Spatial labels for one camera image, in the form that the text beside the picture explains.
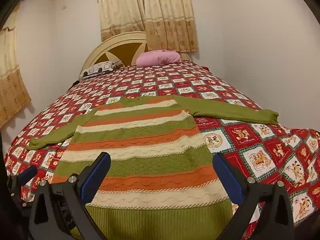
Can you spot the beige floral side curtain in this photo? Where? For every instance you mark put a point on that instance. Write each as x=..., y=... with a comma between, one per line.
x=11, y=85

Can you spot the beige floral curtain panel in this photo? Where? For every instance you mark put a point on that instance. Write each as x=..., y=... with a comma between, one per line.
x=172, y=15
x=120, y=7

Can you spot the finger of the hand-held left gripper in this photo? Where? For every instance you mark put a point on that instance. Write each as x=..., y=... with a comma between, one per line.
x=28, y=175

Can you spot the pink pillow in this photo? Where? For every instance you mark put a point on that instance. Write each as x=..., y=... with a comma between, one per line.
x=157, y=57

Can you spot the white black patterned pillow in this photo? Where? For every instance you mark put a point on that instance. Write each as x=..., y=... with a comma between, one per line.
x=100, y=68

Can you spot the green orange striped knit sweater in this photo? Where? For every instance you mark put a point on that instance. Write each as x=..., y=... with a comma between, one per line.
x=150, y=142

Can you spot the cream round headboard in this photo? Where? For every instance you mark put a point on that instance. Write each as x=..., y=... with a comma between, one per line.
x=110, y=48

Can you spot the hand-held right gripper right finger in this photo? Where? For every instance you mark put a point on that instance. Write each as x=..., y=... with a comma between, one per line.
x=228, y=177

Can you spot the red checkered printed bedspread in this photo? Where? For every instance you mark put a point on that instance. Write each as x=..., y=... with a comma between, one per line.
x=175, y=80

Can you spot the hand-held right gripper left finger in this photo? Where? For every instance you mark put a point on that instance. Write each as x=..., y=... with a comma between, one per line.
x=96, y=177

